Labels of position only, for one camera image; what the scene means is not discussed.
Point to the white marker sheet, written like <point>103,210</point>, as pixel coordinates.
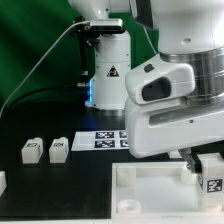
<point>100,140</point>

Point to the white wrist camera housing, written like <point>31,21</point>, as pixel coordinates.
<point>157,80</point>

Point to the white block left edge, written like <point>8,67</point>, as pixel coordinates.
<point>3,184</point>

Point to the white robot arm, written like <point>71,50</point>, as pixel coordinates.
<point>190,31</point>

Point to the grey camera on stand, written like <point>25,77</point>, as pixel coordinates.
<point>106,25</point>

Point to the black camera stand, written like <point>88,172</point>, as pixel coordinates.
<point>86,39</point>

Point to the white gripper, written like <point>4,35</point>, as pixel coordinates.
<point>166,126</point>

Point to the white square tabletop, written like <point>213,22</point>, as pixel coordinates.
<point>159,193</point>

